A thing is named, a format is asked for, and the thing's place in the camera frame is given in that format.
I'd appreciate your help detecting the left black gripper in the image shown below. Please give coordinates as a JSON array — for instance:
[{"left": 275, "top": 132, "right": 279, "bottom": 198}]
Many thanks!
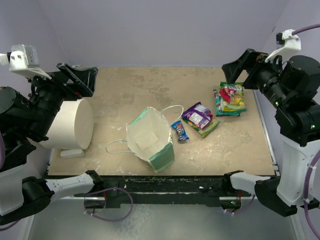
[{"left": 29, "top": 62, "right": 99, "bottom": 137}]

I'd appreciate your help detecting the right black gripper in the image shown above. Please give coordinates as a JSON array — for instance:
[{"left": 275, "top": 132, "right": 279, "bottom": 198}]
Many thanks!
[{"left": 223, "top": 47, "right": 291, "bottom": 110}]

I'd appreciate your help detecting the red snack packet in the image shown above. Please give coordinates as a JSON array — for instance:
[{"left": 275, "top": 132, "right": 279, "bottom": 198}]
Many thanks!
[{"left": 219, "top": 88, "right": 237, "bottom": 104}]

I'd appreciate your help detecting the yellow green snack packet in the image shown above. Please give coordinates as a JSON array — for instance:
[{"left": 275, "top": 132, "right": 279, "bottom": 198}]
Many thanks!
[
  {"left": 219, "top": 82, "right": 247, "bottom": 112},
  {"left": 182, "top": 118, "right": 220, "bottom": 138}
]

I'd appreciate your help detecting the teal mint candy packet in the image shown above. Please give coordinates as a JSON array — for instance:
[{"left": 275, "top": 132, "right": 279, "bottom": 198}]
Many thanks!
[{"left": 216, "top": 106, "right": 241, "bottom": 117}]

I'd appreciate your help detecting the purple jelly snack packet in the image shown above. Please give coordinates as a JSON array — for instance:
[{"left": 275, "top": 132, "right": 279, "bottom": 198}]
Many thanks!
[{"left": 181, "top": 101, "right": 213, "bottom": 130}]

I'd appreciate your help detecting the blue colourful snack packet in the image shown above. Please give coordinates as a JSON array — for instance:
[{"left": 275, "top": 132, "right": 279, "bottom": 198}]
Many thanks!
[{"left": 171, "top": 120, "right": 189, "bottom": 142}]

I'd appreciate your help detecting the green patterned paper bag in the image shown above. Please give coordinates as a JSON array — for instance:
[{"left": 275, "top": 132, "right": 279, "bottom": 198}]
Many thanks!
[{"left": 105, "top": 104, "right": 184, "bottom": 173}]

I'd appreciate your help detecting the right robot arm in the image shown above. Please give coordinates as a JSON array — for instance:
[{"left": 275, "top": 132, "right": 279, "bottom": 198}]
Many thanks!
[{"left": 222, "top": 49, "right": 320, "bottom": 217}]

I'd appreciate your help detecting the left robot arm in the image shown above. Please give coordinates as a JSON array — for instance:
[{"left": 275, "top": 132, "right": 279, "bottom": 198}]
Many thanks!
[{"left": 0, "top": 63, "right": 103, "bottom": 230}]

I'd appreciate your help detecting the white paper roll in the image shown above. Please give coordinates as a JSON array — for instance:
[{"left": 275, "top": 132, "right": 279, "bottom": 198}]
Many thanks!
[{"left": 40, "top": 98, "right": 94, "bottom": 158}]

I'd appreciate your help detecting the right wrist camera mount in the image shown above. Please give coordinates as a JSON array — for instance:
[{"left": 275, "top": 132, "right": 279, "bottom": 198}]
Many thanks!
[{"left": 265, "top": 29, "right": 301, "bottom": 63}]

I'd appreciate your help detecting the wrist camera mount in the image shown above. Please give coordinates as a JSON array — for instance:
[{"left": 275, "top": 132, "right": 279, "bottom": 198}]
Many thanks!
[
  {"left": 265, "top": 29, "right": 301, "bottom": 63},
  {"left": 0, "top": 44, "right": 52, "bottom": 80}
]

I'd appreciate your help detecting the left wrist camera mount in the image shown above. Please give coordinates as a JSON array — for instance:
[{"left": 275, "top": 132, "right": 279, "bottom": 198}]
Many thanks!
[{"left": 0, "top": 44, "right": 52, "bottom": 80}]

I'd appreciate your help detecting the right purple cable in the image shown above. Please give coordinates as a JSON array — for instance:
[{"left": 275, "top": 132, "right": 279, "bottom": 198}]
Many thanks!
[{"left": 292, "top": 23, "right": 320, "bottom": 238}]

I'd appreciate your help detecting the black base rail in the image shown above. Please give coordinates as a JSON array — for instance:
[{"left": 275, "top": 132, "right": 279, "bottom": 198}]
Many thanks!
[{"left": 77, "top": 175, "right": 240, "bottom": 208}]

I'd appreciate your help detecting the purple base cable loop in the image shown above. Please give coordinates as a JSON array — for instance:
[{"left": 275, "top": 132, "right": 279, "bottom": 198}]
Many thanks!
[{"left": 83, "top": 186, "right": 135, "bottom": 222}]

